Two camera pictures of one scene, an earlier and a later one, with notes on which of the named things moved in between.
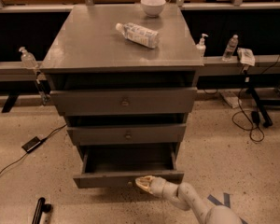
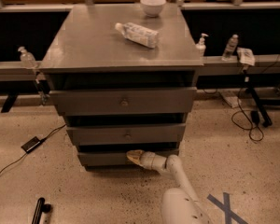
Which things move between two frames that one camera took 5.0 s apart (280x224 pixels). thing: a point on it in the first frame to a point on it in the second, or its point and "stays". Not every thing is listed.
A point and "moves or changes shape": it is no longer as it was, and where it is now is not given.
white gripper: x=159 y=186 to x=148 y=160
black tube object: x=41 y=207 stays
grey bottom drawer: x=118 y=165 moves or changes shape
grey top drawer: x=79 y=103 stays
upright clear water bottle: x=231 y=49 stays
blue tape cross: x=226 y=203 stays
